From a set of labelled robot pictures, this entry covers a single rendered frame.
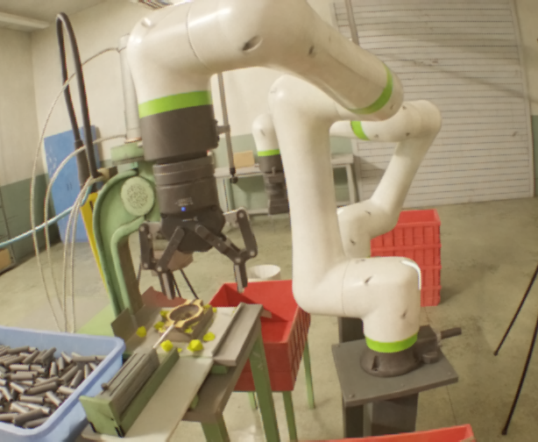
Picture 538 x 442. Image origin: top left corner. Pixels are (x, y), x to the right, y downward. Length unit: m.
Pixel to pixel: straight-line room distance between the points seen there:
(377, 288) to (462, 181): 5.76
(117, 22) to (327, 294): 6.98
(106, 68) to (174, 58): 7.07
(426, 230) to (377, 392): 2.30
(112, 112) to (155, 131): 6.92
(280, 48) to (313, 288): 0.60
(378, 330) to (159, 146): 0.60
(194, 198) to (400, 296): 0.51
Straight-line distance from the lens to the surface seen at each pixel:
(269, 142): 1.42
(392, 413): 1.05
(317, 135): 0.86
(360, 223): 1.39
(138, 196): 1.00
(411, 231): 3.12
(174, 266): 0.97
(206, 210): 0.52
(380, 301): 0.88
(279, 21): 0.42
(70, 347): 1.14
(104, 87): 7.52
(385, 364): 0.95
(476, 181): 6.65
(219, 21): 0.43
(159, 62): 0.49
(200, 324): 1.09
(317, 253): 0.90
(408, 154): 1.37
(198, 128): 0.49
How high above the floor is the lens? 1.48
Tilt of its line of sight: 13 degrees down
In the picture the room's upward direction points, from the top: 8 degrees counter-clockwise
